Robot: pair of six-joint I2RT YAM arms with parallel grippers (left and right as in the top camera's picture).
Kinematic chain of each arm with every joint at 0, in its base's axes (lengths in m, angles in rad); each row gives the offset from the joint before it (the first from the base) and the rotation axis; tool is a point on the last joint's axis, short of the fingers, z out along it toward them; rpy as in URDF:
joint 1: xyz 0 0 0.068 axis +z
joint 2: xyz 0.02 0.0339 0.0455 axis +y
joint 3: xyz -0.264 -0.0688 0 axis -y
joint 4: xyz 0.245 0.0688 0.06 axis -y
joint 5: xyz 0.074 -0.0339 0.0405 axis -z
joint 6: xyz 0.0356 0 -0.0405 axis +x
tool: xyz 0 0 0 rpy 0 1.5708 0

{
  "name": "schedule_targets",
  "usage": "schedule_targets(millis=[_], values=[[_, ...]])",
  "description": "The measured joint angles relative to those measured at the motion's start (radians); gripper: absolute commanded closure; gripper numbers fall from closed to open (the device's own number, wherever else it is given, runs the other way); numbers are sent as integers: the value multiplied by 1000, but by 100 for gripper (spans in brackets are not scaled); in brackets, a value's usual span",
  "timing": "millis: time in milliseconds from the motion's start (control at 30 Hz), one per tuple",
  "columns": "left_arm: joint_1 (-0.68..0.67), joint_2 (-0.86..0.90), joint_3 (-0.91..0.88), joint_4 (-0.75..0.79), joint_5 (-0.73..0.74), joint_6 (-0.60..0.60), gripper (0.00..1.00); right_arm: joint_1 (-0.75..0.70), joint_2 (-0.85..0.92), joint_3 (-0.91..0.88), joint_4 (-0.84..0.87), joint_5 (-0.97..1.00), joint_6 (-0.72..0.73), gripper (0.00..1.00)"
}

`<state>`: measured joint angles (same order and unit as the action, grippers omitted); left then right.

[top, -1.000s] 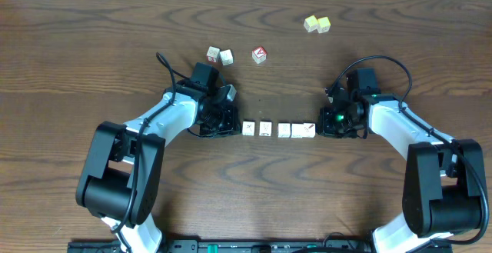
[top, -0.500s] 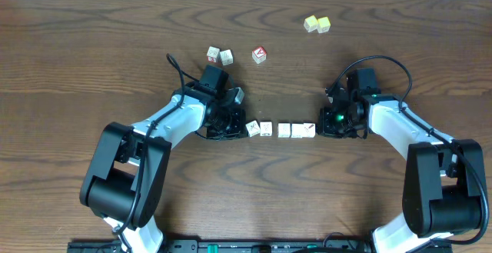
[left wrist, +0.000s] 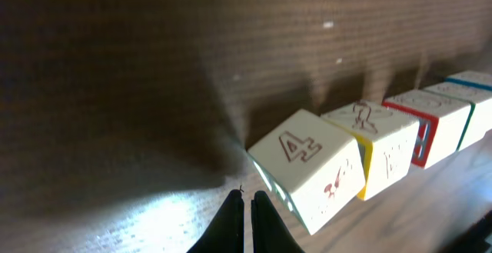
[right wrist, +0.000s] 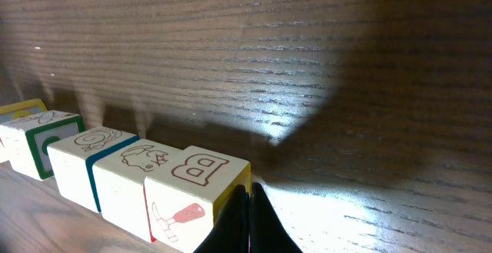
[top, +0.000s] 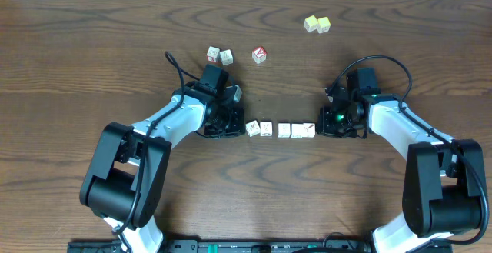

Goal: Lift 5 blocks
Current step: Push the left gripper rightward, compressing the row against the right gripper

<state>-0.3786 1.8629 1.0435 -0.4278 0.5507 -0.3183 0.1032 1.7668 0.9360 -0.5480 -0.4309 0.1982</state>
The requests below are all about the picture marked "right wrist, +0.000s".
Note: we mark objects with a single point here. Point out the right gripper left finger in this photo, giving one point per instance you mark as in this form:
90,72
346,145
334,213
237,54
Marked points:
230,233

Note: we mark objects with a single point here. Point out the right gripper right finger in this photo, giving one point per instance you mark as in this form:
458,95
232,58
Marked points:
267,234

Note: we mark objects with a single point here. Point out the white block blue edge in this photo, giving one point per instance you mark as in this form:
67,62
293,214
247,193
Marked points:
186,198

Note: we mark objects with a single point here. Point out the plain white block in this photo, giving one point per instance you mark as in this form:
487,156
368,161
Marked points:
119,180

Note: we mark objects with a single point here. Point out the white dragonfly block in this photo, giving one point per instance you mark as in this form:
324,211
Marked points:
22,109

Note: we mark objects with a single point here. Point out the white block with oval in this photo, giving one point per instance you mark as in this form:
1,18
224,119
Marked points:
26,140

